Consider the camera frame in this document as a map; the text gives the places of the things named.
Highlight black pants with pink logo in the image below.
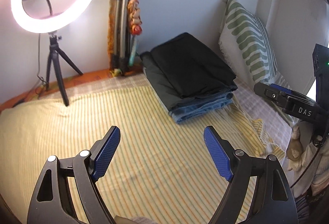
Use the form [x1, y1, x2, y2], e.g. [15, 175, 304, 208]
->
[151, 32, 237, 98]

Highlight gloved right hand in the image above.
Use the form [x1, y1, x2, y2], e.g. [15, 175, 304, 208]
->
[286, 120, 328, 198]

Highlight green patterned white pillow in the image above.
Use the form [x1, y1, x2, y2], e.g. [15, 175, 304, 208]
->
[219, 0, 290, 89]

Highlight yellow striped blanket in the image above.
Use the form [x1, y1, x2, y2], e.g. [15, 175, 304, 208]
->
[1, 86, 285, 223]

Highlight folded blue jeans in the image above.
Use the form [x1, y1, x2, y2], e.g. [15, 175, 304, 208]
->
[168, 91, 233, 124]

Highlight dark green folded garment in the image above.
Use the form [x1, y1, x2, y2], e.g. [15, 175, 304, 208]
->
[140, 52, 237, 111]

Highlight folded silver tripod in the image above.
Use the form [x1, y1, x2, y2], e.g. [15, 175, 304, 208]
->
[111, 0, 129, 76]

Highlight colourful hanging fabric ornament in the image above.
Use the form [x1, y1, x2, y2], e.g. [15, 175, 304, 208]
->
[127, 0, 142, 67]

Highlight black light cable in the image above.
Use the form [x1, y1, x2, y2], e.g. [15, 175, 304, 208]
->
[12, 33, 50, 108]

